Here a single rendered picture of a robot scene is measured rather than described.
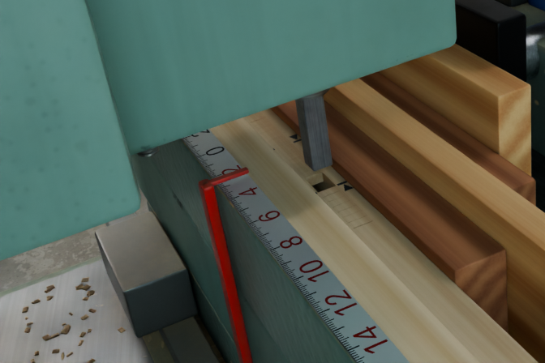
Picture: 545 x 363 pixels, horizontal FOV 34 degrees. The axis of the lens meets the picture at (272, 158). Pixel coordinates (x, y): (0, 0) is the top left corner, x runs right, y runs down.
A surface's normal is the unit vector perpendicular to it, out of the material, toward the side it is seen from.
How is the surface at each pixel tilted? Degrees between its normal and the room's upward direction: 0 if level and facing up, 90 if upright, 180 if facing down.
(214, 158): 0
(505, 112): 90
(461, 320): 0
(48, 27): 90
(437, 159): 0
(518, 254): 90
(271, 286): 90
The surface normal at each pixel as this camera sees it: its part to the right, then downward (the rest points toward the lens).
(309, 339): -0.91, 0.33
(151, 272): -0.15, -0.85
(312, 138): 0.40, 0.42
